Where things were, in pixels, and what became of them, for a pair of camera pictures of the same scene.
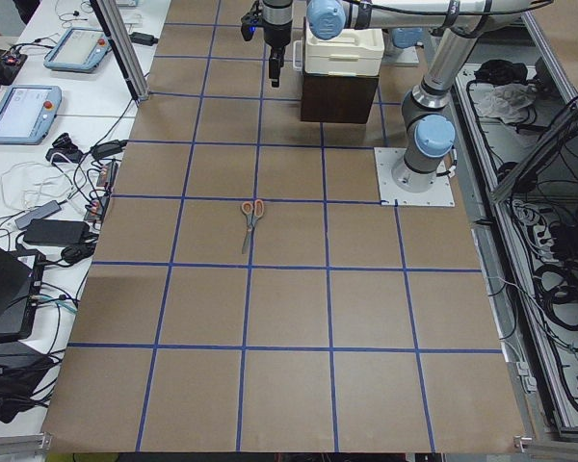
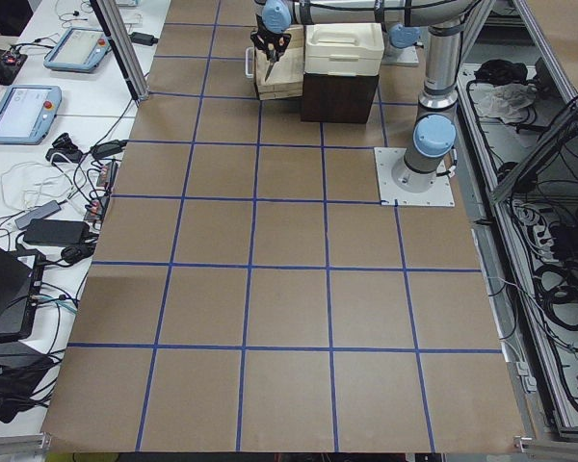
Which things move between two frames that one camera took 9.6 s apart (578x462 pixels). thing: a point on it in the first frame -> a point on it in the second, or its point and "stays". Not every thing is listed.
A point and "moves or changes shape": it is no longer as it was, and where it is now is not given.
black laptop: (11, 281) stays
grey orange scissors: (252, 212) moves or changes shape
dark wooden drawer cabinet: (337, 98) stays
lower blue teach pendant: (24, 115) stays
